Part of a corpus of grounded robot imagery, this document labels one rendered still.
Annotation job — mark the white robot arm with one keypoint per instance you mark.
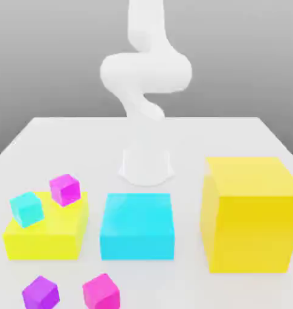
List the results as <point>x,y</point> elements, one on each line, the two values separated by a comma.
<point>146,72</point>

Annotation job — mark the small magenta cube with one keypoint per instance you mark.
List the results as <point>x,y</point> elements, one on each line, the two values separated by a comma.
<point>65,190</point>

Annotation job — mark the small cyan cube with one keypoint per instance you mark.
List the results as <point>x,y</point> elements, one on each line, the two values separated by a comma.
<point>26,209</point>

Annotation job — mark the small pink cube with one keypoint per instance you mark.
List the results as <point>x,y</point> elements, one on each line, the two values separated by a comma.
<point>101,292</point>

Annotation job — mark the small purple cube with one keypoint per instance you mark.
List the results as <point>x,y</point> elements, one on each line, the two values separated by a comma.
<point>41,293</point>

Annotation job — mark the large cyan box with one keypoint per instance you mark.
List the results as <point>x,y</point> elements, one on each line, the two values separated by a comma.
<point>136,227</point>

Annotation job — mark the large lemon yellow box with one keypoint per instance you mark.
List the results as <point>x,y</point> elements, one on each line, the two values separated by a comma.
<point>52,234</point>

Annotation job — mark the large golden yellow box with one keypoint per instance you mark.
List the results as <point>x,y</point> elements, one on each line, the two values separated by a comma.
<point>252,229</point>

